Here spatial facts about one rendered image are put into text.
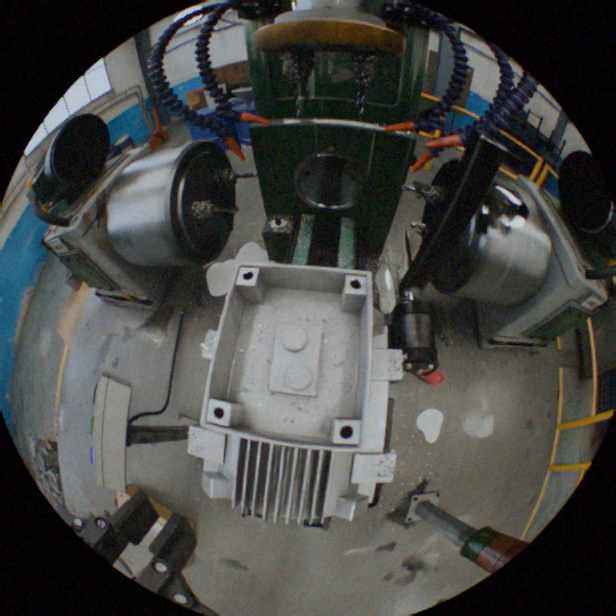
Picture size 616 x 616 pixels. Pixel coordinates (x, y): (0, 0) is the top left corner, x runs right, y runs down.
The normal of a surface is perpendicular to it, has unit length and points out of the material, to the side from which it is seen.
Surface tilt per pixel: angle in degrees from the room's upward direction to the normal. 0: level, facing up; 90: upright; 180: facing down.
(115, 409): 51
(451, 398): 0
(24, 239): 90
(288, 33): 90
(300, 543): 0
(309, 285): 90
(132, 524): 90
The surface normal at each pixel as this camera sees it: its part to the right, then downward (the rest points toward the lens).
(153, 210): -0.12, 0.43
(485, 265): -0.14, 0.69
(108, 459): 0.75, -0.18
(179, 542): 0.11, -0.99
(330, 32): -0.11, 0.90
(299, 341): -0.03, -0.42
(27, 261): 0.98, 0.18
